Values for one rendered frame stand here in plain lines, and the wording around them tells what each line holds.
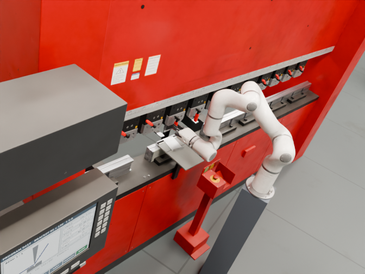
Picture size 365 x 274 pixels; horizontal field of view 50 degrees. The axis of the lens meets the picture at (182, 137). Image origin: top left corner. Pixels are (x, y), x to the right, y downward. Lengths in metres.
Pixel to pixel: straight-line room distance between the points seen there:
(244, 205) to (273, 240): 1.23
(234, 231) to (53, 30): 1.89
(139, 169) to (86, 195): 1.22
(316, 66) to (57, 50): 3.31
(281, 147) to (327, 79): 2.11
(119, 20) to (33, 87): 0.68
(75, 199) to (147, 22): 0.90
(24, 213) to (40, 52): 0.49
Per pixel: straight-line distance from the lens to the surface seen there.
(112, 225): 2.58
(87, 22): 1.35
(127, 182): 2.44
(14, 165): 1.01
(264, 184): 2.46
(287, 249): 3.75
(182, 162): 2.49
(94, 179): 1.40
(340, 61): 4.19
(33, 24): 1.30
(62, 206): 1.31
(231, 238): 2.78
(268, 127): 2.20
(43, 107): 1.10
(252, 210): 2.56
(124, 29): 1.78
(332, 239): 4.12
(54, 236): 1.33
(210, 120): 2.17
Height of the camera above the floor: 2.60
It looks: 36 degrees down
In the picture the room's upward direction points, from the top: 19 degrees clockwise
